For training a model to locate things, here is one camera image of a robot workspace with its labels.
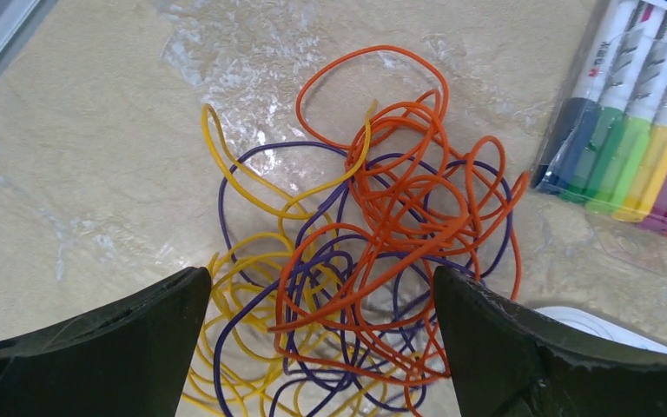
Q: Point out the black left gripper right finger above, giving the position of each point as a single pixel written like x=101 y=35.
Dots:
x=508 y=360

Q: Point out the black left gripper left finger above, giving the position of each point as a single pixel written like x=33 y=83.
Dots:
x=126 y=358

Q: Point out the correction tape blister pack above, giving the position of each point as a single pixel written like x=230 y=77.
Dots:
x=592 y=324

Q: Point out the marker pen set pack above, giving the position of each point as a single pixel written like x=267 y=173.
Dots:
x=606 y=146

